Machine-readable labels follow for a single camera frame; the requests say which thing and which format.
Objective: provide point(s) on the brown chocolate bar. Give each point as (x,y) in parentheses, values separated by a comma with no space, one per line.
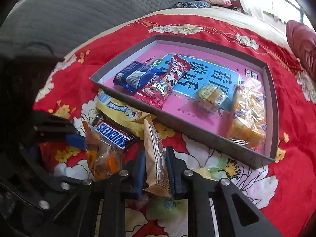
(113,133)

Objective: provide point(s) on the yellow snack packet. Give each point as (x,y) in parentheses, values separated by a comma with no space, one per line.
(123,113)

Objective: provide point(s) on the red panda snack packet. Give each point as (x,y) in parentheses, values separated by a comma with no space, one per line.
(158,88)

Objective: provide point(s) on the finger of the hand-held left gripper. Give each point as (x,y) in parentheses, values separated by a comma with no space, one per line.
(75,140)
(56,185)

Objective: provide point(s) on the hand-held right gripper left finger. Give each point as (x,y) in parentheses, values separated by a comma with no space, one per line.
(141,170)

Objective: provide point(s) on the beige snack packet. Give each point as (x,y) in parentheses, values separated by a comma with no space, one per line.
(155,158)

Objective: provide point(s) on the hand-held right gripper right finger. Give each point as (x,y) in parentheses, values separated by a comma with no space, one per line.
(170,172)

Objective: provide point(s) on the blue cookie packet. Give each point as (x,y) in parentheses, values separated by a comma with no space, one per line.
(133,76)

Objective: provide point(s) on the small clear cake packet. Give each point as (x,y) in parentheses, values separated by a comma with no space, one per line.
(211,96)

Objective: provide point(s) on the pink pillow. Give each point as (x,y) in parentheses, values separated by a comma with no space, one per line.
(303,44)

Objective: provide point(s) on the red floral blanket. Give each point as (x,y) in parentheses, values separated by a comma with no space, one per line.
(291,140)

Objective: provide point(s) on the pink book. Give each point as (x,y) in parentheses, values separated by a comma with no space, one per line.
(172,51)

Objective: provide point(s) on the orange label pastry packet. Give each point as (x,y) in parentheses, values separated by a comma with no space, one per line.
(106,160)

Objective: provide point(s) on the grey cardboard box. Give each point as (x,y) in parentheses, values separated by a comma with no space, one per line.
(197,135)

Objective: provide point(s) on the dark blue patterned cloth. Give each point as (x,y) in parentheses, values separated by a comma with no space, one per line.
(192,4)

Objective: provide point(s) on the large clear yellow pastry packet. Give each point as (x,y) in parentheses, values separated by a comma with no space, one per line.
(246,118)

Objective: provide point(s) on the grey quilted cover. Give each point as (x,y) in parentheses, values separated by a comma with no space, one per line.
(98,9)

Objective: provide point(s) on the beige bed sheet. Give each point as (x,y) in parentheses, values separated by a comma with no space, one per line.
(222,17)

